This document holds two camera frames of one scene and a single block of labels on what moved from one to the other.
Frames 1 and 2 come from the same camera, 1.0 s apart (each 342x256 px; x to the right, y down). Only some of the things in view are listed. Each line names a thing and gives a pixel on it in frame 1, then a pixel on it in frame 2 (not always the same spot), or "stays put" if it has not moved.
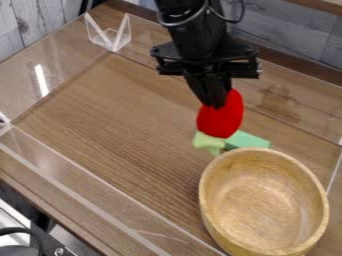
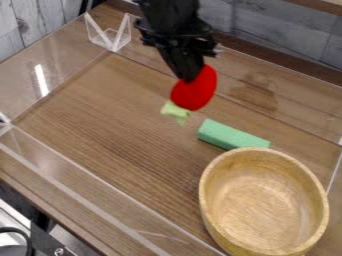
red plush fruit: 220,122 → 192,94
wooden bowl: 263,203 stays put
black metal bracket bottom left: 48,245 stays put
